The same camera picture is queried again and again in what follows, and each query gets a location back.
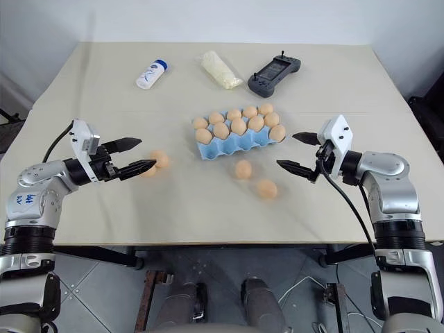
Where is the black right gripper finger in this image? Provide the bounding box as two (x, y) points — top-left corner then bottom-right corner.
(275, 160), (318, 182)
(291, 131), (321, 147)

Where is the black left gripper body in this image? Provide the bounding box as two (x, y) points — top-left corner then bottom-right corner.
(89, 144), (122, 182)

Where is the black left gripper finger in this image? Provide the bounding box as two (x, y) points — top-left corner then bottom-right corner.
(103, 137), (144, 154)
(118, 159), (158, 182)

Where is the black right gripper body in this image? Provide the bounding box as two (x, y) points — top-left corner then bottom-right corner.
(309, 139), (336, 182)

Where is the blue egg tray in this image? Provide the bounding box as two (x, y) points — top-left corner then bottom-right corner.
(192, 114), (288, 161)

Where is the grey handheld controller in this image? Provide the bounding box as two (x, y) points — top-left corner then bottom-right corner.
(247, 50), (302, 99)

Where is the white plastic bottle blue label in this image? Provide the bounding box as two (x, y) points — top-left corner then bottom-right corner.
(135, 58), (171, 90)

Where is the black table leg with caster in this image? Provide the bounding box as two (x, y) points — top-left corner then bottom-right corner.
(51, 244), (145, 271)
(317, 244), (377, 268)

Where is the clear bag of white grains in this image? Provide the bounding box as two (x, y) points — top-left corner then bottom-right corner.
(194, 51), (244, 90)

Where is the black equipment case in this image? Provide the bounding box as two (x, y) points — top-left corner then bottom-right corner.
(407, 57), (444, 160)

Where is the rusty metal bar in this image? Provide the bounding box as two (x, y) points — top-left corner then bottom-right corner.
(324, 282), (350, 333)
(135, 270), (167, 333)

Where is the dark rounded shape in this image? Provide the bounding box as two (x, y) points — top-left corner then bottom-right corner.
(241, 277), (284, 329)

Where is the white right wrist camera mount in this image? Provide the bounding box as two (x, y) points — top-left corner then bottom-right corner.
(318, 114), (355, 180)

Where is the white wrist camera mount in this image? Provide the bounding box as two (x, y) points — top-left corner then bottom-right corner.
(69, 118), (102, 184)
(318, 114), (355, 180)

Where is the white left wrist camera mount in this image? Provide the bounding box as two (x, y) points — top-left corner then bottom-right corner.
(69, 118), (102, 184)

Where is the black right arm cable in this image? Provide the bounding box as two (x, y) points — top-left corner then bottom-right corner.
(317, 147), (379, 257)

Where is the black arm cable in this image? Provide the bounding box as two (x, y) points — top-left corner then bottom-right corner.
(42, 119), (76, 163)
(317, 147), (379, 257)

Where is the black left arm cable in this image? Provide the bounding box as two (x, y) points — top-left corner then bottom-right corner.
(42, 119), (76, 163)

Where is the black stand frame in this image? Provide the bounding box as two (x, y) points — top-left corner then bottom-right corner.
(0, 108), (26, 155)

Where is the white floor cable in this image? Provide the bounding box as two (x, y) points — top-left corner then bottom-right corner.
(279, 273), (382, 329)

